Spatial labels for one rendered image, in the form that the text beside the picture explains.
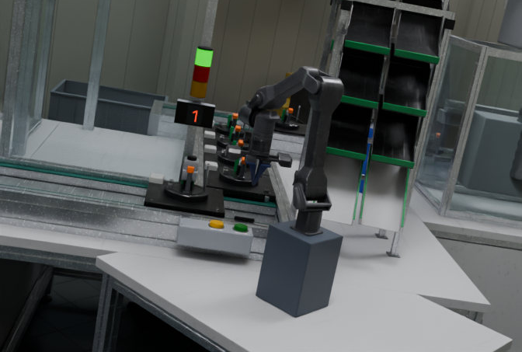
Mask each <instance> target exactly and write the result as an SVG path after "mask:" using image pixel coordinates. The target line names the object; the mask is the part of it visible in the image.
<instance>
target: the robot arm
mask: <svg viewBox="0 0 522 352"><path fill-rule="evenodd" d="M303 88H305V89H307V90H308V91H309V93H308V99H309V102H310V104H311V108H312V116H311V126H310V131H309V136H308V145H307V150H306V156H305V161H304V166H303V167H302V169H301V170H296V171H295V173H294V182H293V184H292V186H294V187H293V205H294V206H295V208H296V209H298V216H297V220H296V225H292V226H291V227H290V228H291V229H293V230H295V231H297V232H300V233H301V234H304V235H306V236H313V235H319V234H322V233H323V231H322V230H320V229H319V228H320V224H321V220H322V212H323V211H329V210H330V208H331V206H332V202H331V200H330V197H329V193H328V190H327V177H326V175H325V172H324V169H323V167H324V162H325V153H326V148H327V143H328V138H329V129H330V124H331V119H332V113H333V112H334V110H335V109H336V108H337V106H338V105H339V104H340V101H341V99H342V95H343V89H344V87H343V83H342V82H341V80H340V79H339V78H335V77H332V76H331V75H328V74H326V73H324V72H322V71H320V70H319V69H317V68H315V67H308V66H302V67H300V68H299V69H298V70H297V71H296V72H295V73H293V74H291V75H289V76H288V77H286V78H285V79H283V80H282V81H280V82H278V83H277V84H276V85H267V86H264V87H262V88H259V89H258V90H257V92H256V94H255V95H254V97H253V98H252V99H251V101H250V100H246V104H245V105H243V106H242V107H241V108H240V110H239V112H238V118H239V119H240V121H241V122H243V123H244V124H247V125H249V126H250V127H253V133H249V132H245V133H244V137H243V143H246V144H249V148H250V149H249V151H245V150H241V147H240V146H236V145H227V146H226V150H225V157H226V158H227V159H236V160H237V159H239V158H240V156H241V157H245V164H247V165H249V168H250V172H251V179H252V185H254V186H255V185H256V183H257V181H258V180H259V178H260V177H261V175H262V174H263V172H264V171H265V170H266V168H270V167H271V164H270V163H271V162H278V164H279V165H280V166H281V167H286V168H291V165H292V162H293V161H292V158H291V156H290V155H289V154H286V153H280V152H278V153H277V155H270V147H271V143H272V139H273V131H274V127H275V122H276V120H280V117H279V115H278V114H277V111H268V110H278V109H280V108H281V107H282V106H283V105H284V104H285V103H286V102H287V98H288V97H289V96H291V95H293V94H295V93H296V92H298V91H299V90H301V89H303ZM251 135H252V136H251ZM261 156H262V157H261ZM256 159H259V165H258V169H257V171H256V162H255V160H256ZM255 172H256V175H255ZM307 201H317V203H307Z"/></svg>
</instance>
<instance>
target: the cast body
mask: <svg viewBox="0 0 522 352"><path fill-rule="evenodd" d="M198 164H199V159H198V158H197V157H196V156H195V155H188V156H187V157H185V158H184V163H183V171H182V180H186V178H187V173H188V172H187V167H188V166H193V167H194V171H193V174H192V179H191V181H193V182H196V179H197V169H198Z"/></svg>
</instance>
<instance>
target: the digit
mask: <svg viewBox="0 0 522 352"><path fill-rule="evenodd" d="M203 110H204V108H203V107H202V106H194V105H189V106H188V110H187V115H186V123H187V124H196V125H201V120H202V115H203Z"/></svg>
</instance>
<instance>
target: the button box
mask: <svg viewBox="0 0 522 352"><path fill-rule="evenodd" d="M252 238H253V234H252V228H250V227H248V231H247V232H240V231H237V230H235V229H234V225H229V224H224V227H223V228H214V227H212V226H210V222H209V221H202V220H197V219H192V218H184V217H181V218H180V219H179V227H178V232H177V238H176V244H177V245H181V246H192V247H197V248H203V249H212V250H218V251H224V252H230V253H240V254H245V255H249V254H250V250H251V245H252Z"/></svg>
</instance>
